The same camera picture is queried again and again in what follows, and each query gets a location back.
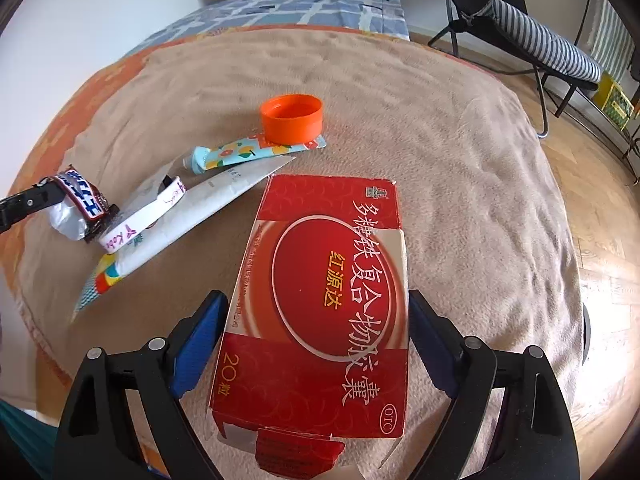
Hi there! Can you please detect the orange bottle cap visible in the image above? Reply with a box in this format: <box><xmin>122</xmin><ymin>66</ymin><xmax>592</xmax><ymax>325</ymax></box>
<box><xmin>260</xmin><ymin>95</ymin><xmax>324</xmax><ymax>145</ymax></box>

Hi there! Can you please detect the large white tube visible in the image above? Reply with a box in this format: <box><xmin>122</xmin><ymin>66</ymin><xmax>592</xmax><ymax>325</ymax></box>
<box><xmin>72</xmin><ymin>155</ymin><xmax>297</xmax><ymax>321</ymax></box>

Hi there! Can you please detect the colourful snack packet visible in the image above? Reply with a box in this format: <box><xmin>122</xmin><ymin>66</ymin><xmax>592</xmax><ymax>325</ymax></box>
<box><xmin>182</xmin><ymin>134</ymin><xmax>328</xmax><ymax>176</ymax></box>

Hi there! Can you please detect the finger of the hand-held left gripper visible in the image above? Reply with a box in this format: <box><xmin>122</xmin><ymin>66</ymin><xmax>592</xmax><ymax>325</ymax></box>
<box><xmin>0</xmin><ymin>177</ymin><xmax>68</xmax><ymax>235</ymax></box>

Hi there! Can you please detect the snack bar wrapper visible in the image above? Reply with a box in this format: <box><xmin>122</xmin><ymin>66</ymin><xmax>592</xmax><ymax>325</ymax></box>
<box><xmin>48</xmin><ymin>167</ymin><xmax>121</xmax><ymax>244</ymax></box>

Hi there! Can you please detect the black drying rack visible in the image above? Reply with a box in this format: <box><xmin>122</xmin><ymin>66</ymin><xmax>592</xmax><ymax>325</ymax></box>
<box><xmin>570</xmin><ymin>0</ymin><xmax>640</xmax><ymax>181</ymax></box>

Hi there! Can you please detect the teal cloth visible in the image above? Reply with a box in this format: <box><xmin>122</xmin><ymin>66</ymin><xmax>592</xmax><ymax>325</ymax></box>
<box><xmin>0</xmin><ymin>400</ymin><xmax>57</xmax><ymax>480</ymax></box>

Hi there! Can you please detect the blue checkered bed sheet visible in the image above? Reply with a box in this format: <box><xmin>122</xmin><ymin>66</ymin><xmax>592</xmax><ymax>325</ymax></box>
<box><xmin>120</xmin><ymin>0</ymin><xmax>412</xmax><ymax>56</ymax></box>

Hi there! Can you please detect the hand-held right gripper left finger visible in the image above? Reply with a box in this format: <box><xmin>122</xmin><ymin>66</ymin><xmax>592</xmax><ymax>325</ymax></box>
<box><xmin>52</xmin><ymin>290</ymin><xmax>231</xmax><ymax>480</ymax></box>

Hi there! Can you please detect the beige blanket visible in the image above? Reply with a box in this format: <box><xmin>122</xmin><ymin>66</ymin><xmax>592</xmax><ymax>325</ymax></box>
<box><xmin>22</xmin><ymin>25</ymin><xmax>593</xmax><ymax>480</ymax></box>

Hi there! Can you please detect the green striped towel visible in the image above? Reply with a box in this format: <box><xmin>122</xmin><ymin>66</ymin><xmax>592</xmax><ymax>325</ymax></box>
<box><xmin>590</xmin><ymin>0</ymin><xmax>636</xmax><ymax>86</ymax></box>

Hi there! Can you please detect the white wristband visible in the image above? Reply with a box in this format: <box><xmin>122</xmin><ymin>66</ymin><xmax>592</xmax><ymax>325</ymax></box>
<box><xmin>97</xmin><ymin>175</ymin><xmax>188</xmax><ymax>253</ymax></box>

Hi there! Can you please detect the striped chair cushion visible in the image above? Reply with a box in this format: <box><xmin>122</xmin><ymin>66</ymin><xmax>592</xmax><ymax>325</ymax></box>
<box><xmin>472</xmin><ymin>0</ymin><xmax>603</xmax><ymax>86</ymax></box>

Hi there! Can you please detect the yellow crate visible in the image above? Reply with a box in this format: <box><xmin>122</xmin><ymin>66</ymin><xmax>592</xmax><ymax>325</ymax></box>
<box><xmin>597</xmin><ymin>72</ymin><xmax>636</xmax><ymax>133</ymax></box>

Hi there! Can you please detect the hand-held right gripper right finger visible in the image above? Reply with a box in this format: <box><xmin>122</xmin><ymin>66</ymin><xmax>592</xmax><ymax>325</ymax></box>
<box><xmin>407</xmin><ymin>289</ymin><xmax>588</xmax><ymax>480</ymax></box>

